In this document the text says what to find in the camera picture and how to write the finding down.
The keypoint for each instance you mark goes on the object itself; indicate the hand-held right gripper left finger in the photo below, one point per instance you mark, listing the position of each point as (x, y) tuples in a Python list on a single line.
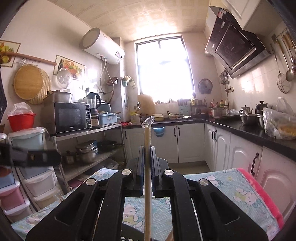
[(140, 185)]

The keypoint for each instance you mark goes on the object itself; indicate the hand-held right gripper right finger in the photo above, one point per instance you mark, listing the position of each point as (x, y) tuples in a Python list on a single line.
[(154, 185)]

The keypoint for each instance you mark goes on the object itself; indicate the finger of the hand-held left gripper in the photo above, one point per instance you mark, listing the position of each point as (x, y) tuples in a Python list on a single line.
[(44, 158)]

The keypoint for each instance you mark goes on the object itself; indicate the chopstick pair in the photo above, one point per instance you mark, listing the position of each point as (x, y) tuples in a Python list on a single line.
[(147, 208)]

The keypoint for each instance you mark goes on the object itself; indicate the bunch of hanging utensils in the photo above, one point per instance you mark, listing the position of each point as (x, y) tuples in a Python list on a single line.
[(224, 80)]

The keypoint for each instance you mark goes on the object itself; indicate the pastel plastic drawer tower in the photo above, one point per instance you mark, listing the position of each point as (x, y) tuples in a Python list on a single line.
[(11, 197), (39, 183)]

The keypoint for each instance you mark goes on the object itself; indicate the small steel pot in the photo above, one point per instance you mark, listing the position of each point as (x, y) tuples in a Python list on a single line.
[(69, 158)]

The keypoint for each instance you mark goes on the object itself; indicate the red plastic basin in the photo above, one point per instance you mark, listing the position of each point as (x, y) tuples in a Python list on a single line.
[(22, 122)]

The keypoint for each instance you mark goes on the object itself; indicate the stacked steel pots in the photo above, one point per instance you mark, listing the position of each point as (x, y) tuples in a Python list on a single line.
[(86, 155)]

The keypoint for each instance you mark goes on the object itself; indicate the black microwave oven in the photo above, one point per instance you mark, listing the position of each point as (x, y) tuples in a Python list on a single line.
[(69, 118)]

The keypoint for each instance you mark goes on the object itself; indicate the black frying pan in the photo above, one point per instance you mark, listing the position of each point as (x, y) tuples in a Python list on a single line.
[(106, 145)]

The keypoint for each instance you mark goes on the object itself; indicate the blue hanging plastic bowl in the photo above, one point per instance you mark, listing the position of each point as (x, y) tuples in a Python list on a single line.
[(159, 132)]

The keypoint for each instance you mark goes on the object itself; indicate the metal shelf rack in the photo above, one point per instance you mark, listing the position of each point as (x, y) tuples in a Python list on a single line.
[(92, 131)]

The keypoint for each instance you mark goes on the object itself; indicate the white lower cabinets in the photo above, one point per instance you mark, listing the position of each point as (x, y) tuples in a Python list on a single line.
[(192, 143)]

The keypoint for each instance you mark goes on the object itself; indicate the woven bamboo mat tray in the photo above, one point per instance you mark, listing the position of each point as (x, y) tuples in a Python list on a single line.
[(47, 85)]

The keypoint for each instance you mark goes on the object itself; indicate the blue plastic tub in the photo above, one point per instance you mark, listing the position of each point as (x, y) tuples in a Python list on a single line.
[(107, 120)]

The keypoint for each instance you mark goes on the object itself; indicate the black blender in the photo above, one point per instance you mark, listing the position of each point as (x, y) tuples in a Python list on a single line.
[(92, 102)]

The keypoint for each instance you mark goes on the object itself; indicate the cartoon printed blanket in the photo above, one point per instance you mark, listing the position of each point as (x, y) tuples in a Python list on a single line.
[(231, 192)]

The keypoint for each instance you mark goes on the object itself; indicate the round bamboo tray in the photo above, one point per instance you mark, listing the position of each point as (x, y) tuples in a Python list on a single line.
[(27, 82)]

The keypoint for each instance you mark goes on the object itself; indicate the pale blue knife block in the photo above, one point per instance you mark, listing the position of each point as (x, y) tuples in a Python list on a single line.
[(185, 110)]

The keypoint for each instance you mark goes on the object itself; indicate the wooden cutting board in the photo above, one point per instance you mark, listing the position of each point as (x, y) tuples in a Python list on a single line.
[(148, 104)]

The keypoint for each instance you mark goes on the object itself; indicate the glass pot lid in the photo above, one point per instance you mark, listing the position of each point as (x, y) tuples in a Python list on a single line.
[(64, 77)]

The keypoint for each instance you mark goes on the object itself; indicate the dish rack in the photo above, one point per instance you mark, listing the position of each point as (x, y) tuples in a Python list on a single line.
[(198, 110)]

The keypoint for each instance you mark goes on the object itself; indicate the steel stock pot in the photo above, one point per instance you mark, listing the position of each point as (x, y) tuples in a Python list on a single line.
[(217, 112)]

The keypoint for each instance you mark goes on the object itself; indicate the wooden rolling pin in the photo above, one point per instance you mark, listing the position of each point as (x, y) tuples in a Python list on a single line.
[(30, 56)]

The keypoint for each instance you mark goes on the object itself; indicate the black kitchen countertop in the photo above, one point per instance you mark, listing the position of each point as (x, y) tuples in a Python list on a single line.
[(242, 133)]

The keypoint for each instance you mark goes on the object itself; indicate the pink blanket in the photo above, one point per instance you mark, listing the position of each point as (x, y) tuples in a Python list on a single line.
[(266, 197)]

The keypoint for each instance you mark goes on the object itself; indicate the metal kettle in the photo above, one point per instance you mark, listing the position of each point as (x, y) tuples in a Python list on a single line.
[(245, 111)]

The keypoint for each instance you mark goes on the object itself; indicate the kitchen window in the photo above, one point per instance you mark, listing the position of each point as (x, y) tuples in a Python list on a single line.
[(161, 64)]

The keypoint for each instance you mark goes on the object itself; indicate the white water heater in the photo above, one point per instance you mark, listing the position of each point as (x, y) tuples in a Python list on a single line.
[(101, 46)]

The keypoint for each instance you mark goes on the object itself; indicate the large clear plastic bag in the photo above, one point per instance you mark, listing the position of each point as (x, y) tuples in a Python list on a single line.
[(277, 125)]

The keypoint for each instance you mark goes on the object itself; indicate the black range hood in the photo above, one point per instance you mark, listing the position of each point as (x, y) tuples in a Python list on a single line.
[(233, 46)]

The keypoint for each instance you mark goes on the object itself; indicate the metal ladle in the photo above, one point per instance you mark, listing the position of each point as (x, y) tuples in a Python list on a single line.
[(289, 76)]

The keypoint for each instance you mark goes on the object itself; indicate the white upper cabinet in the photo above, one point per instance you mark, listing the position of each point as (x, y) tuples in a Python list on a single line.
[(254, 14)]

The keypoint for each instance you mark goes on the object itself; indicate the fruit wall poster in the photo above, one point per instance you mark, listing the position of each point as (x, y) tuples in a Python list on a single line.
[(71, 64), (9, 46)]

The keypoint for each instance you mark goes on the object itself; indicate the teal wall holder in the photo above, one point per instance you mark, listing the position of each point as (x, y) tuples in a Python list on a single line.
[(126, 81)]

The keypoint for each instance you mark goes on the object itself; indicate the small wall fan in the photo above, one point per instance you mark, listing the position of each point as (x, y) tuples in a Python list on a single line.
[(205, 86)]

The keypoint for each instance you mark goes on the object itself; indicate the white wall outlet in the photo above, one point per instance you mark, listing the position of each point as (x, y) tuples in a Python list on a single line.
[(229, 90)]

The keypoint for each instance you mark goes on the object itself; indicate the utensil hanging rail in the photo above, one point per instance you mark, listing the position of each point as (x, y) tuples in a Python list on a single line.
[(274, 38)]

